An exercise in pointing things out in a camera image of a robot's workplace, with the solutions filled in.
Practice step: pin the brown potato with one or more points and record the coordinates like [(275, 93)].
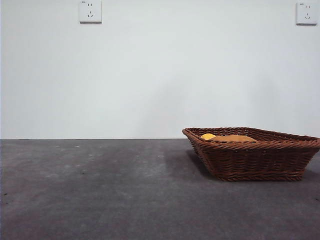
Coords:
[(235, 138)]

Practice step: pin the brown wicker basket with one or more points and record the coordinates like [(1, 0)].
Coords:
[(252, 161)]

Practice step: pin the white wall socket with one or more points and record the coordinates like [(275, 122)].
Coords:
[(306, 14), (90, 12)]

